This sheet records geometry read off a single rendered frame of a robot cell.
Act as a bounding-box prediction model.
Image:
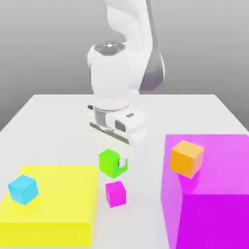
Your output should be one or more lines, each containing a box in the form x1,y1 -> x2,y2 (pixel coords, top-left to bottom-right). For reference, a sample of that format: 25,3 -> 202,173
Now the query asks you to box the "large magenta box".
160,133 -> 249,249

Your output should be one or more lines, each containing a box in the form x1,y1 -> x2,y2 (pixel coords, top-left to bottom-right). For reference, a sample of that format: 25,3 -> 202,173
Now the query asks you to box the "small orange cube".
169,140 -> 205,179

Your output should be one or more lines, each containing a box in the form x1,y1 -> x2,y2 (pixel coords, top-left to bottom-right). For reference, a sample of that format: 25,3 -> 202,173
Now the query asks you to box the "small cyan cube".
7,174 -> 39,206

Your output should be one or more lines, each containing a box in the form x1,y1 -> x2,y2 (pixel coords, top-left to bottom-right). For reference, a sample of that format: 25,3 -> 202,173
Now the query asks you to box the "small green cube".
98,148 -> 128,179

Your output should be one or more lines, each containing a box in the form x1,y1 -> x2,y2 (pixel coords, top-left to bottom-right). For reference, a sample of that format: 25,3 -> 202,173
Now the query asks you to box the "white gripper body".
87,112 -> 148,161

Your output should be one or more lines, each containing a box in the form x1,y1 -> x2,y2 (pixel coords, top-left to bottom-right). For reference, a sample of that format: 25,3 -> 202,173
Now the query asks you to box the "large yellow box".
0,165 -> 100,248

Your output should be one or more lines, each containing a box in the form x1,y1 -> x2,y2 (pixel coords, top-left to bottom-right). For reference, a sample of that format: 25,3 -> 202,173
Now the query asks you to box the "small magenta cube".
105,180 -> 127,208

